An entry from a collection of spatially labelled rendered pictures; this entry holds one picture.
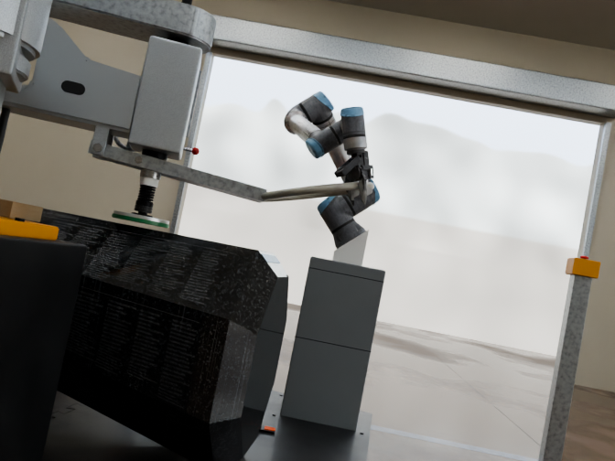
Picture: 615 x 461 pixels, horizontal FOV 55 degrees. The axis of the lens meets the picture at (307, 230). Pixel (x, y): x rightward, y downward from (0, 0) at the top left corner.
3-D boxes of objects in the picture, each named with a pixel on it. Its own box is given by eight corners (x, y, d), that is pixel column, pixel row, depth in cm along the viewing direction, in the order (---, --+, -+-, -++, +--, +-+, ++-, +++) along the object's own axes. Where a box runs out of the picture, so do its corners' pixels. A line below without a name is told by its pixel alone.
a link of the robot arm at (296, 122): (275, 114, 297) (305, 141, 235) (296, 101, 297) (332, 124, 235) (286, 134, 301) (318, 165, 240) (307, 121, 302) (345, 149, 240)
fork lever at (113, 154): (85, 151, 218) (89, 138, 218) (93, 157, 237) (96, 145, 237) (264, 200, 232) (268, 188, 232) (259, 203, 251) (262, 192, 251)
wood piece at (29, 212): (9, 217, 173) (13, 201, 173) (-24, 211, 174) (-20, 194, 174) (40, 222, 193) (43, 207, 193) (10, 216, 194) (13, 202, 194)
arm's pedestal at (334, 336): (277, 396, 349) (305, 255, 354) (361, 413, 347) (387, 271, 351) (268, 418, 299) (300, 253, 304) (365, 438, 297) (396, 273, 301)
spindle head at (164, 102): (80, 139, 216) (105, 22, 219) (90, 148, 238) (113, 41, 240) (178, 161, 224) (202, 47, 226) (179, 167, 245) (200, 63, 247)
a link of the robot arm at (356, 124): (361, 108, 235) (364, 102, 225) (364, 139, 235) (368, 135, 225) (338, 110, 235) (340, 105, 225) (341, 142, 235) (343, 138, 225)
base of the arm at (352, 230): (336, 250, 337) (327, 234, 338) (364, 232, 338) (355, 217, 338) (337, 248, 318) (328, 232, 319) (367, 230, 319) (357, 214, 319)
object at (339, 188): (265, 198, 217) (264, 189, 217) (251, 204, 265) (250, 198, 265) (392, 186, 227) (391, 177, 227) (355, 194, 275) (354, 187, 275)
